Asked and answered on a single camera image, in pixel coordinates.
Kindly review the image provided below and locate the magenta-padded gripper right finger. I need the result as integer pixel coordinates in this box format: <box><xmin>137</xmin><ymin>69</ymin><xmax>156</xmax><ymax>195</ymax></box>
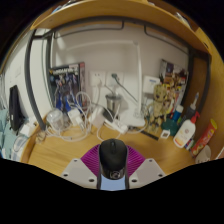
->
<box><xmin>126</xmin><ymin>145</ymin><xmax>167</xmax><ymax>190</ymax></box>

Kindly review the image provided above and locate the black bag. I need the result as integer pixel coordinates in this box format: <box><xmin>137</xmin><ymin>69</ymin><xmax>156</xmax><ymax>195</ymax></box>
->
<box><xmin>8</xmin><ymin>84</ymin><xmax>26</xmax><ymax>134</ymax></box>

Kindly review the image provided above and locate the wooden shelf unit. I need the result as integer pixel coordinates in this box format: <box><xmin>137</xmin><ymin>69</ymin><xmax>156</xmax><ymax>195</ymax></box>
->
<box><xmin>29</xmin><ymin>0</ymin><xmax>214</xmax><ymax>54</ymax></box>

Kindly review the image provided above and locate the small colourful can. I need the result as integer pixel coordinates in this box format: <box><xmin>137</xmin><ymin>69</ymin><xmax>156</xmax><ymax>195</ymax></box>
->
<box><xmin>184</xmin><ymin>138</ymin><xmax>196</xmax><ymax>151</ymax></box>

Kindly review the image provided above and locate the teal bedding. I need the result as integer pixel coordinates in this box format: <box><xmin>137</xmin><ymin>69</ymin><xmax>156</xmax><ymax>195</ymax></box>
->
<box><xmin>0</xmin><ymin>109</ymin><xmax>16</xmax><ymax>158</ymax></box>

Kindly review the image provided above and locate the white power strip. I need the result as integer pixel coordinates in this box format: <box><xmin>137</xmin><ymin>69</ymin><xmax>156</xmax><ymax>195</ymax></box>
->
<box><xmin>103</xmin><ymin>119</ymin><xmax>129</xmax><ymax>133</ymax></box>

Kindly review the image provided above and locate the blue bottle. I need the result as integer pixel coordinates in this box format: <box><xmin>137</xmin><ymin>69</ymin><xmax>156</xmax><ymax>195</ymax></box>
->
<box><xmin>172</xmin><ymin>104</ymin><xmax>184</xmax><ymax>123</ymax></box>

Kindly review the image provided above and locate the white charger block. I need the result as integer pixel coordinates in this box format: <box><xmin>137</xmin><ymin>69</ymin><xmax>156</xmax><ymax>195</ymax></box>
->
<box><xmin>67</xmin><ymin>108</ymin><xmax>84</xmax><ymax>127</ymax></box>

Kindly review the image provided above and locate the white wall outlet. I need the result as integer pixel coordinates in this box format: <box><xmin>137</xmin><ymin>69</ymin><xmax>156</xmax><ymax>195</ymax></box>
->
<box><xmin>89</xmin><ymin>70</ymin><xmax>106</xmax><ymax>87</ymax></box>
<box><xmin>105</xmin><ymin>71</ymin><xmax>125</xmax><ymax>87</ymax></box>

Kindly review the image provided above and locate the grey metal desk frame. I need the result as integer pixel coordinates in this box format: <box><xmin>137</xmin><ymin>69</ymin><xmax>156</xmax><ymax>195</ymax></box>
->
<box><xmin>24</xmin><ymin>16</ymin><xmax>213</xmax><ymax>131</ymax></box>

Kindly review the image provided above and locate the robot model kit box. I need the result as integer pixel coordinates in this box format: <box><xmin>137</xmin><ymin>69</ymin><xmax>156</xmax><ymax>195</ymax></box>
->
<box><xmin>48</xmin><ymin>62</ymin><xmax>87</xmax><ymax>113</ymax></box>

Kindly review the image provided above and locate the light blue mouse pad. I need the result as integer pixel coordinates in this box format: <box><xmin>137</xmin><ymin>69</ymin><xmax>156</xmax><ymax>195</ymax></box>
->
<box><xmin>99</xmin><ymin>174</ymin><xmax>128</xmax><ymax>192</ymax></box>

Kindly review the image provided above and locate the white red-capped pump bottle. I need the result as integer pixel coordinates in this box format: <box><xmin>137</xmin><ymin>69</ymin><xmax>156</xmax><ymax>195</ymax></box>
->
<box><xmin>173</xmin><ymin>111</ymin><xmax>201</xmax><ymax>149</ymax></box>

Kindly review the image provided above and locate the small white cube clock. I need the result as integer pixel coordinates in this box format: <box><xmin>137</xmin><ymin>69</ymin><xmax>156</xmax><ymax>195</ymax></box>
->
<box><xmin>160</xmin><ymin>129</ymin><xmax>171</xmax><ymax>140</ymax></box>

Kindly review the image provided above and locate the white nozzle bottle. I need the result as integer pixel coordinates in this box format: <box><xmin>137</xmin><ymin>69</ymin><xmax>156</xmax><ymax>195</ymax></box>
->
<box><xmin>184</xmin><ymin>92</ymin><xmax>200</xmax><ymax>121</ymax></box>

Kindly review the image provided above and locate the clear round plastic container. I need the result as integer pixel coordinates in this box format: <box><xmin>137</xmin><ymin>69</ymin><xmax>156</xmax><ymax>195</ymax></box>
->
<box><xmin>46</xmin><ymin>108</ymin><xmax>65</xmax><ymax>132</ymax></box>

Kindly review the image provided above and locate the brown tree figure toy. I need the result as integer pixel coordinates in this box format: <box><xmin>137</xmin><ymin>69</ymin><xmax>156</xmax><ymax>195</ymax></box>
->
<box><xmin>146</xmin><ymin>83</ymin><xmax>176</xmax><ymax>134</ymax></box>

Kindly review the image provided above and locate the metal cup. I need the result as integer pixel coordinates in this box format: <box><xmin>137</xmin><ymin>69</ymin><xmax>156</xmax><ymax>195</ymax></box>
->
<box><xmin>105</xmin><ymin>93</ymin><xmax>123</xmax><ymax>114</ymax></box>

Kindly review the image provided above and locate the plaid blanket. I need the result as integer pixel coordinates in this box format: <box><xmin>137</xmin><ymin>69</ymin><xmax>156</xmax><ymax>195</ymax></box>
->
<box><xmin>9</xmin><ymin>133</ymin><xmax>29</xmax><ymax>163</ymax></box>

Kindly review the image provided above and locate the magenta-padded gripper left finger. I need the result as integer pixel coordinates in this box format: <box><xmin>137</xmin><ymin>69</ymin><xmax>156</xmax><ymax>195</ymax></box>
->
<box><xmin>60</xmin><ymin>144</ymin><xmax>101</xmax><ymax>190</ymax></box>

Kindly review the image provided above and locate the white cable bundle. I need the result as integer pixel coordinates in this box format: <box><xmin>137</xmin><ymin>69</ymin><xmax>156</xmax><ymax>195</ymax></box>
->
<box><xmin>44</xmin><ymin>91</ymin><xmax>148</xmax><ymax>143</ymax></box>

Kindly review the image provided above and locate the white paper box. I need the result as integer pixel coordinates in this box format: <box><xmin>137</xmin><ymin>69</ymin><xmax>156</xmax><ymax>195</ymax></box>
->
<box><xmin>18</xmin><ymin>121</ymin><xmax>36</xmax><ymax>137</ymax></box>

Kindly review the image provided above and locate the colourful figure box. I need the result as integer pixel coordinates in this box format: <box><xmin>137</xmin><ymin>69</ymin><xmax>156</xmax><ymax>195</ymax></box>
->
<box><xmin>158</xmin><ymin>59</ymin><xmax>189</xmax><ymax>101</ymax></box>

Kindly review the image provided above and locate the black computer mouse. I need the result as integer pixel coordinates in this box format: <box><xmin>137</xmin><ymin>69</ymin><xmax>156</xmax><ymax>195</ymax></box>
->
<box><xmin>98</xmin><ymin>138</ymin><xmax>129</xmax><ymax>181</ymax></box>

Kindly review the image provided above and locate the white mug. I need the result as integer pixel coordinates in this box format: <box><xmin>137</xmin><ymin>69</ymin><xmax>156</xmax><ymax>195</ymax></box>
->
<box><xmin>194</xmin><ymin>144</ymin><xmax>213</xmax><ymax>164</ymax></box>

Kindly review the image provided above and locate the red yellow snack canister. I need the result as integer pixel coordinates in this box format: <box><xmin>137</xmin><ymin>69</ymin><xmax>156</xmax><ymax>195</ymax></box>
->
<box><xmin>190</xmin><ymin>118</ymin><xmax>218</xmax><ymax>158</ymax></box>

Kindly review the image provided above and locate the white wall box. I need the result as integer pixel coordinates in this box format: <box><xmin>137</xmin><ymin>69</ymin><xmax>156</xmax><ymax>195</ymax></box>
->
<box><xmin>142</xmin><ymin>75</ymin><xmax>161</xmax><ymax>94</ymax></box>

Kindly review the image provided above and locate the dark green round container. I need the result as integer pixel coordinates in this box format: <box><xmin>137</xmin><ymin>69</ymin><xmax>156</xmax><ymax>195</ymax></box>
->
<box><xmin>162</xmin><ymin>118</ymin><xmax>181</xmax><ymax>136</ymax></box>

